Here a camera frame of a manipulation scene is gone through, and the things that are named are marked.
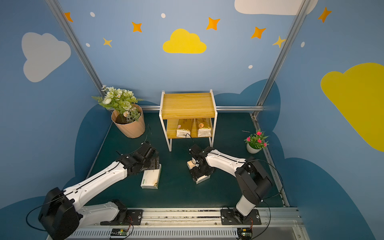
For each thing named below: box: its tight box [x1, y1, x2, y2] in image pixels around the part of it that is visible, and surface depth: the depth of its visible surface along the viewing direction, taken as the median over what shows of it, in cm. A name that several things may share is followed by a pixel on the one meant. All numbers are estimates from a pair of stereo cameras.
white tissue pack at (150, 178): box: [140, 163, 162, 189], surface depth 84 cm
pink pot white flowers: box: [91, 85, 146, 139], surface depth 93 cm
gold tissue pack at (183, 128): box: [176, 118, 192, 138], surface depth 86 cm
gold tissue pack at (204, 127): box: [197, 118, 212, 138], surface depth 86 cm
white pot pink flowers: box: [243, 128, 270, 154], surface depth 93 cm
